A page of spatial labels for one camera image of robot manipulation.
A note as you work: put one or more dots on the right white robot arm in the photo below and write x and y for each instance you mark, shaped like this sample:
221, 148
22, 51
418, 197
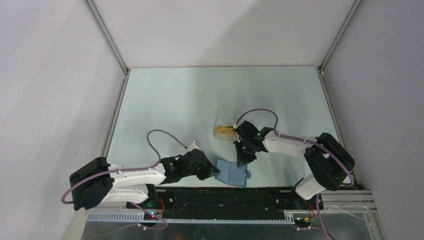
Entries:
330, 164

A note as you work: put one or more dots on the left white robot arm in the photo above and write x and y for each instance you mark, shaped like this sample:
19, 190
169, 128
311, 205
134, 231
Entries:
100, 182

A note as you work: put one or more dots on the clear acrylic box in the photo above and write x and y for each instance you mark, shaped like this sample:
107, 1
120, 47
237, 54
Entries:
225, 120

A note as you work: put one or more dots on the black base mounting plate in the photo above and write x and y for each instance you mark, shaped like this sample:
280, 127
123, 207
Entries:
230, 203

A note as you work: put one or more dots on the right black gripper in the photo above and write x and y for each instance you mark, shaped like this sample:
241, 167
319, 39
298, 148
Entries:
242, 159

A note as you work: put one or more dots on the blue card holder wallet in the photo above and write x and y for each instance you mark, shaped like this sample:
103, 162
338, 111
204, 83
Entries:
231, 174

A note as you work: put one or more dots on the right aluminium frame rail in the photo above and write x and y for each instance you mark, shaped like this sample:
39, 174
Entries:
321, 69

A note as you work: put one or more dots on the aluminium frame rail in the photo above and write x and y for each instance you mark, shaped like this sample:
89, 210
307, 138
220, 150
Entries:
111, 74
321, 69

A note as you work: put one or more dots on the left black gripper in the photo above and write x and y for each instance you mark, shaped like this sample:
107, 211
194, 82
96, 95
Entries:
208, 170

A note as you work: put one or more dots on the left aluminium frame rail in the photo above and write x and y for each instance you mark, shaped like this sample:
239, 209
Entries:
111, 74

